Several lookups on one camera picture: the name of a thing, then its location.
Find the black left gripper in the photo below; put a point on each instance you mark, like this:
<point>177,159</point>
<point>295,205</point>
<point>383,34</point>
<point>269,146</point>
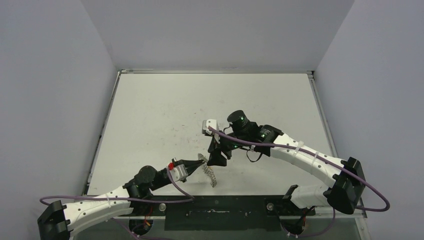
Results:
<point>191,165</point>

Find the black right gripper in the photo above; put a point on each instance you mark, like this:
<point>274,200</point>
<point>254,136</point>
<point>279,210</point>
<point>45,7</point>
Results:
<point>220,149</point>

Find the metal disc with key rings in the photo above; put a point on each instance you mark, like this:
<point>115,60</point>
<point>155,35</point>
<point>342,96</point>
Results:
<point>207,170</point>

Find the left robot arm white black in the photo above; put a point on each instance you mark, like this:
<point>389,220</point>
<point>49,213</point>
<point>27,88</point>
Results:
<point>65,216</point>

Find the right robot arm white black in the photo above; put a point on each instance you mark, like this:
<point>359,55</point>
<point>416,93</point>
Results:
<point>342,179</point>

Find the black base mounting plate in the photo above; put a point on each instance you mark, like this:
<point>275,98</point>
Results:
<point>227,213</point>

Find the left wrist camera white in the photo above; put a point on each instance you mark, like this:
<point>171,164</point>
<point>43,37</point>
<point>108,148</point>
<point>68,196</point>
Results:
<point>178,171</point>

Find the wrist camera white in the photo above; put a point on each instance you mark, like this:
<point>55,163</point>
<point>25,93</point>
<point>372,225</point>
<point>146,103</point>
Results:
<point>207,125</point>
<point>178,171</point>

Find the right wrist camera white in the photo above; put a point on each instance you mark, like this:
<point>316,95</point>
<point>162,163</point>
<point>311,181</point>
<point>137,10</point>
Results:
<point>207,125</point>

